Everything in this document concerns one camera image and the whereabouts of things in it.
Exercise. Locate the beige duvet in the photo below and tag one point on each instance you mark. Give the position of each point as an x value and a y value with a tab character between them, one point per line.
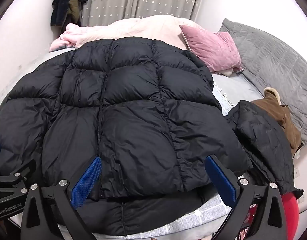
143	27

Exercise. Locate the pink fleece blanket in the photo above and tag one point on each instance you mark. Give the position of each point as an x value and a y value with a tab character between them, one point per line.
66	38

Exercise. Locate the thin black quilted jacket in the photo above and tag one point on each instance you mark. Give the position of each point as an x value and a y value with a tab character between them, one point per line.
258	135

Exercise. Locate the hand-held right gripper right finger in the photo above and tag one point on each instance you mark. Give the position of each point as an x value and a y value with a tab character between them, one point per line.
221	182

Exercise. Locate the black puffer jacket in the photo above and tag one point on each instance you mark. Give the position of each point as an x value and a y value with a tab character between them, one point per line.
133	105

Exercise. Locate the dark hanging coat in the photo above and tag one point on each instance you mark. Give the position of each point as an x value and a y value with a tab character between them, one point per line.
59	7

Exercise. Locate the grey quilted headboard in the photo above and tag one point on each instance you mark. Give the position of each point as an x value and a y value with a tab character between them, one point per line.
268	55

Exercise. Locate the red ball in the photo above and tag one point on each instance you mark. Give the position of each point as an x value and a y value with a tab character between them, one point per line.
289	210

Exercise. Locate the pink velvet pillow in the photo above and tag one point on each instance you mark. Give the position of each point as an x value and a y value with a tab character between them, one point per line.
211	47

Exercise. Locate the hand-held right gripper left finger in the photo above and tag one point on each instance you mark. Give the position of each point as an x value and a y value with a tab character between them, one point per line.
86	180

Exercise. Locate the brown jacket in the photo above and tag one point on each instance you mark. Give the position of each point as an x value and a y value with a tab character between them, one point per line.
276	112

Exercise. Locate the olive hanging garment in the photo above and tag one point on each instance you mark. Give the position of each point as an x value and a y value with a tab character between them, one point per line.
74	10

